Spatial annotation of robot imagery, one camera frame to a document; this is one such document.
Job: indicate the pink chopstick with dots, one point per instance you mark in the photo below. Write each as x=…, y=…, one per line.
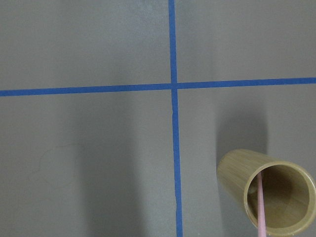
x=261, y=210

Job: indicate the bamboo chopstick holder cup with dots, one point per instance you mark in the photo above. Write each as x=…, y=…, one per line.
x=289, y=191

